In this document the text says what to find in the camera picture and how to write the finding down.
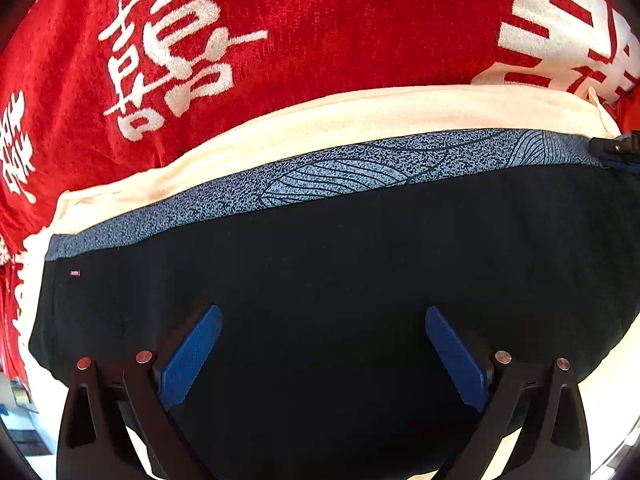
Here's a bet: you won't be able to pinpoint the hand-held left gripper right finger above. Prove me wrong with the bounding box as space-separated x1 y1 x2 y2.
425 304 592 480

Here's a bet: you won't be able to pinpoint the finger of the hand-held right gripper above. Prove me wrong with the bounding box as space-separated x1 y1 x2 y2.
587 130 640 175

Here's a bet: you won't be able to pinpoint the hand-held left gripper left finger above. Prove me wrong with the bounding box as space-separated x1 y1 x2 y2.
56 304 223 480

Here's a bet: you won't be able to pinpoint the black pants with patterned waistband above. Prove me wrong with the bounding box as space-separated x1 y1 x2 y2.
28 127 640 480

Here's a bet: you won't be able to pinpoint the cream towel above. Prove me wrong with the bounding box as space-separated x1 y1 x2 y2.
15 85 640 480

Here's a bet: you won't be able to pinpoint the red printed blanket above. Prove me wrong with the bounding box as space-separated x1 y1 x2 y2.
0 0 640 391

